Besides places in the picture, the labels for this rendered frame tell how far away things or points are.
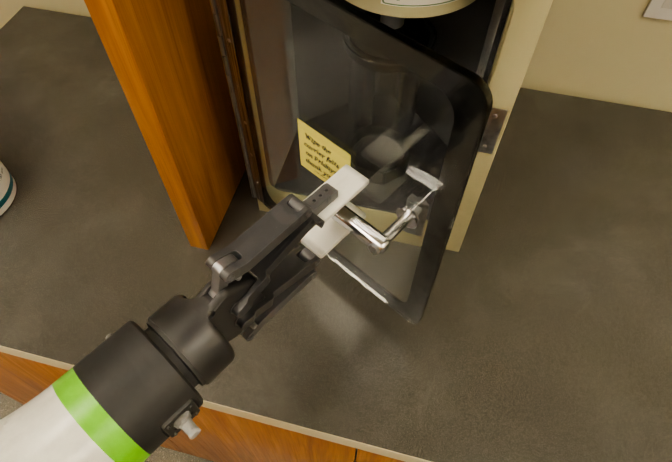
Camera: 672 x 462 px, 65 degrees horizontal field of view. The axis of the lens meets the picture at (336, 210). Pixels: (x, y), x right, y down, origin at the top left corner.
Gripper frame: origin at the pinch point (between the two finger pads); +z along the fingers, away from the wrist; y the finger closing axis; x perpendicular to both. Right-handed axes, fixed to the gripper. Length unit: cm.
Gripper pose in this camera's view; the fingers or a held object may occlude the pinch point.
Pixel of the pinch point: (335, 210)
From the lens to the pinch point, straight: 52.3
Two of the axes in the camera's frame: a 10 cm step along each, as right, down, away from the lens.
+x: -7.4, -5.5, 3.9
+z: 6.7, -6.0, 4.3
